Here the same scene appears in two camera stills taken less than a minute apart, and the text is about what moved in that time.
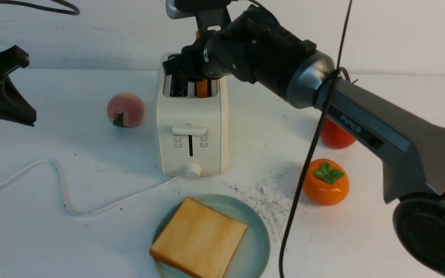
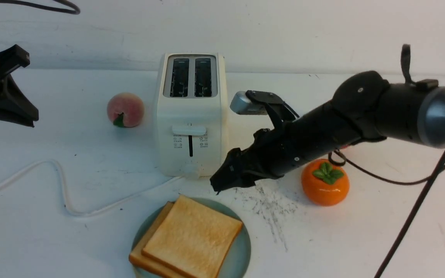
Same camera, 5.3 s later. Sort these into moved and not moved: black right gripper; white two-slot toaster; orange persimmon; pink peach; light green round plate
Moved: light green round plate; black right gripper
Not moved: orange persimmon; pink peach; white two-slot toaster
